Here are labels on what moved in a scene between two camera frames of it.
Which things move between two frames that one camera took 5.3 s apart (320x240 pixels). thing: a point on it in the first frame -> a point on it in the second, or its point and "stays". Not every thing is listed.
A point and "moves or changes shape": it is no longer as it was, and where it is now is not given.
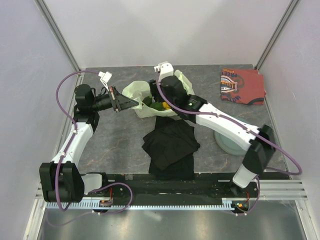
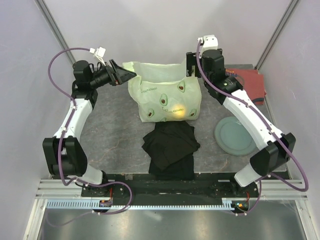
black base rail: (205, 186) stays
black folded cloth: (172, 145) stays
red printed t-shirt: (242, 86) stays
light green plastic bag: (137, 90) moves or changes shape
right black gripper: (154, 89) -> (192, 60)
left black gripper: (119, 102) -> (117, 75)
